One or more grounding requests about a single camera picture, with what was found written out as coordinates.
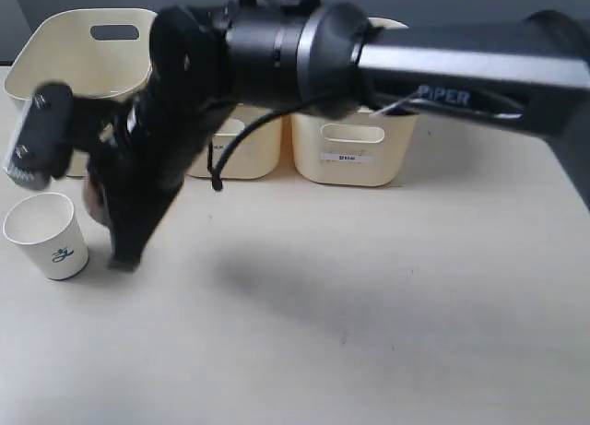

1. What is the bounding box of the middle cream plastic bin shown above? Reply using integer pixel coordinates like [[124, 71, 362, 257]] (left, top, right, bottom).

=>
[[212, 105, 282, 180]]

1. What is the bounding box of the right cream plastic bin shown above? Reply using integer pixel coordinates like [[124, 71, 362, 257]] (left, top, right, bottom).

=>
[[291, 107, 417, 187]]

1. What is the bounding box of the brown wooden cup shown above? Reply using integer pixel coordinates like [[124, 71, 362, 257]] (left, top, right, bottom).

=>
[[82, 173, 109, 227]]

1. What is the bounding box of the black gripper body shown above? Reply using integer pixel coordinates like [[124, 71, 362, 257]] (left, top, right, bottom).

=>
[[68, 69, 235, 199]]

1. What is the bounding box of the cream plastic bin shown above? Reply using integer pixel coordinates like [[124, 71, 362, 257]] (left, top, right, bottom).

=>
[[212, 105, 282, 180], [4, 8, 156, 190], [291, 107, 417, 187]]

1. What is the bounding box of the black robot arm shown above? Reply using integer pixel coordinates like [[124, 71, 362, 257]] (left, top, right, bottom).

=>
[[78, 0, 589, 271]]

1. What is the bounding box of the left cream plastic bin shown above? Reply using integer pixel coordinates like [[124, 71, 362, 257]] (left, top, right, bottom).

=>
[[4, 8, 156, 190]]

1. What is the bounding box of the white paper cup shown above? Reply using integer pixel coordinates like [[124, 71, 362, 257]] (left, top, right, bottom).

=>
[[3, 193, 89, 280]]

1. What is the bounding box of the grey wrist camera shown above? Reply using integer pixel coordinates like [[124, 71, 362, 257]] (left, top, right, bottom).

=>
[[3, 82, 74, 191]]

